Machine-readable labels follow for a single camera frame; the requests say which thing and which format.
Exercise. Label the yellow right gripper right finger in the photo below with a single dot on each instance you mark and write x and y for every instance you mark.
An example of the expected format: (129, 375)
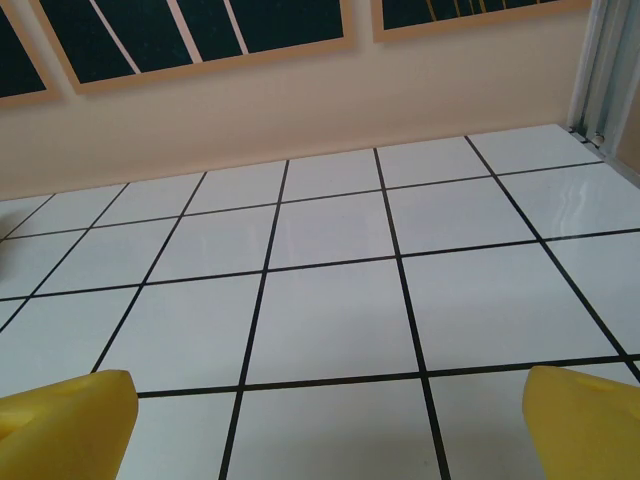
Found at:
(585, 430)

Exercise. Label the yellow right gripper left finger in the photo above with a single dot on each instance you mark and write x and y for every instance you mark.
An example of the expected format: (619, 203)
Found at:
(70, 425)

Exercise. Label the aluminium frame post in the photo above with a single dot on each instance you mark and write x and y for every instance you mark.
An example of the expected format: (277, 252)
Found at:
(600, 75)

